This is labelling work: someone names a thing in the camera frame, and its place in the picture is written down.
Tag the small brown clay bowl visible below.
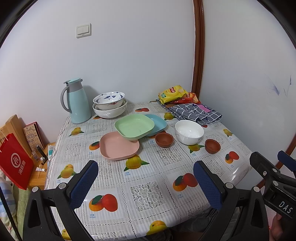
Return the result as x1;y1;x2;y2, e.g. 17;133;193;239
205;139;221;154
155;133;174;148

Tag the pink square plate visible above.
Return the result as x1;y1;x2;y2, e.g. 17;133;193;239
100;132;140;161

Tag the white ceramic bowl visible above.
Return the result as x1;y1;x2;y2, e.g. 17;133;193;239
175;120;204;146

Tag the blue square plate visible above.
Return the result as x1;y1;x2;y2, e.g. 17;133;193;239
145;114;167;137

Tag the green square plate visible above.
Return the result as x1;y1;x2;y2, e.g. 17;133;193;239
114;114;154;141

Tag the right hand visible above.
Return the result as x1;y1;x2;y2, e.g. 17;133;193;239
269;214;283;241

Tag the wooden side table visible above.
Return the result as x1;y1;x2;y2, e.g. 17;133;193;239
28;151;50;190

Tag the small white tube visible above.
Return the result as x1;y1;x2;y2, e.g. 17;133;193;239
36;167;47;172

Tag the black small bottle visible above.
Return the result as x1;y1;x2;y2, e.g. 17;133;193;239
36;146;48;161

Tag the red paper bag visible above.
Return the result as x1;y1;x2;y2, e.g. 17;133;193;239
1;133;34;190

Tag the fruit print tablecloth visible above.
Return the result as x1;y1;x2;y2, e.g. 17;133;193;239
45;114;251;240

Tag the grey checked cloth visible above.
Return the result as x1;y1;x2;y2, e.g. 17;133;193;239
156;99;222;126

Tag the light blue thermos jug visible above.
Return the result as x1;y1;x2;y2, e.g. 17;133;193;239
60;78;91;124

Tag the large white porcelain bowl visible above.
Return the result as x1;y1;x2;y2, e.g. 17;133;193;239
92;99;127;119

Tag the orange snack bag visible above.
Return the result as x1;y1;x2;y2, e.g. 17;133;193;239
171;92;201;104

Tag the blue patterned porcelain bowl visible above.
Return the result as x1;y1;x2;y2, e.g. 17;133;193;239
93;91;125;110

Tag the yellow chips bag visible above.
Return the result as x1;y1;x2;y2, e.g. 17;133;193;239
159;85;188;104

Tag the brown wooden door frame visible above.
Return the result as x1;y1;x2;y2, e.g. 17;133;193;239
191;0;205;98

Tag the white wall light switch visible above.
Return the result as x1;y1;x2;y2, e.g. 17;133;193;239
76;23;91;39

